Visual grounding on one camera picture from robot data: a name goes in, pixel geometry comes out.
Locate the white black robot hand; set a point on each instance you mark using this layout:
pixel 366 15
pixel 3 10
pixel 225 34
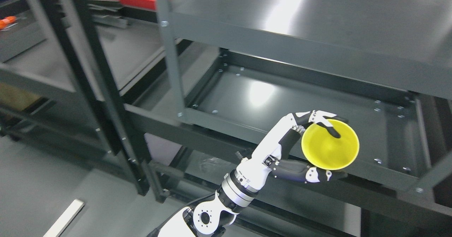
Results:
pixel 271 156

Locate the yellow plastic cup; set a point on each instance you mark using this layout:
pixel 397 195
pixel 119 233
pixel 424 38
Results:
pixel 327 152

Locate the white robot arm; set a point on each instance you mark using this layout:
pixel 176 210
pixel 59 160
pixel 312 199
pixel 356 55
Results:
pixel 209 215

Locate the grey metal shelf unit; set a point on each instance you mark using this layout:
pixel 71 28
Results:
pixel 236 66

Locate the black metal rack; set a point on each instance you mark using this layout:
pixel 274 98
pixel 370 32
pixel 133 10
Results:
pixel 73 66

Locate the orange toy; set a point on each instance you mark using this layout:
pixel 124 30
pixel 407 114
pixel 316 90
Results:
pixel 4 22

